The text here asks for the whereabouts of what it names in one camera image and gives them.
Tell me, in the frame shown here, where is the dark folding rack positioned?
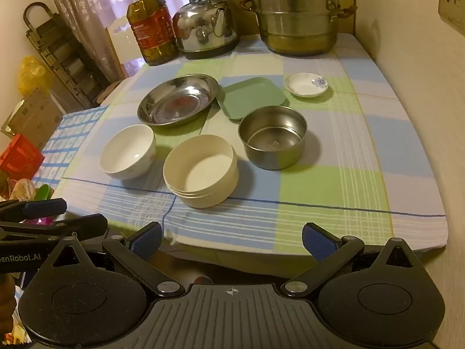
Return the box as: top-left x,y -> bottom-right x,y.
23,2 -> 110,111

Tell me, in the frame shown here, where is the small white floral saucer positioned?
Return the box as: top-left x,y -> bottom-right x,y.
284,72 -> 331,98

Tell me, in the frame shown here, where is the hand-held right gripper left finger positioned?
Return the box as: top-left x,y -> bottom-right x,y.
46,222 -> 186,296

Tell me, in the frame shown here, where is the cooking oil bottle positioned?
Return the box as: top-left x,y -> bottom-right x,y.
121,0 -> 179,67

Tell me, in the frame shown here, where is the green square plate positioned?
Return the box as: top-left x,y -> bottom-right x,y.
217,77 -> 287,121

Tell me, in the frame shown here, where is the cream plastic bowl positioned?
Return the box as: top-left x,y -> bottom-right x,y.
163,134 -> 238,209

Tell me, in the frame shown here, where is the person's left hand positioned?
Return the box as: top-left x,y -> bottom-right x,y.
0,274 -> 19,322

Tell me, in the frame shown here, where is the blue patterned white cloth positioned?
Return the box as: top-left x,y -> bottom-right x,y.
33,105 -> 110,204

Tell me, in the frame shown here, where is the red box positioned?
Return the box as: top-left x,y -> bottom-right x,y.
0,133 -> 45,182

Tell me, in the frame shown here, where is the stainless steel bowl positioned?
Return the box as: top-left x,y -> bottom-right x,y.
238,105 -> 308,171

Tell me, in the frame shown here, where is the checkered tablecloth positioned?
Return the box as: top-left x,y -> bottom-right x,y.
53,33 -> 447,255

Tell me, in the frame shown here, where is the cardboard box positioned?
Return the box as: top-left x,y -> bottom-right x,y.
2,87 -> 62,146

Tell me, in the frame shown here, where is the purple curtain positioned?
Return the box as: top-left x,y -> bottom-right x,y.
44,0 -> 221,81

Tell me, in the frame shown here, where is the stainless steel kettle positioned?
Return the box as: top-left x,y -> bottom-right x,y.
172,0 -> 240,60

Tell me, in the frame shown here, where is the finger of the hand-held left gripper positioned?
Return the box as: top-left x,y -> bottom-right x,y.
0,198 -> 68,222
0,214 -> 108,242

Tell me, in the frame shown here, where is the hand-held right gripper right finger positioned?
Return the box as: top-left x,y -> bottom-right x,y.
280,222 -> 419,297

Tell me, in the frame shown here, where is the stainless steel plate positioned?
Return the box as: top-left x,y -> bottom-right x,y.
137,74 -> 219,127

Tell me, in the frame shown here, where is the white ceramic bowl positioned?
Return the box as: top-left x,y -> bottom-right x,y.
100,124 -> 157,180

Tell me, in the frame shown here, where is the stainless steel steamer pot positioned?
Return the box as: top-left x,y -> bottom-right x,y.
237,0 -> 358,57

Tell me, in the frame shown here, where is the yellow plastic bag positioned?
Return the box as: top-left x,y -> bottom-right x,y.
18,56 -> 46,95

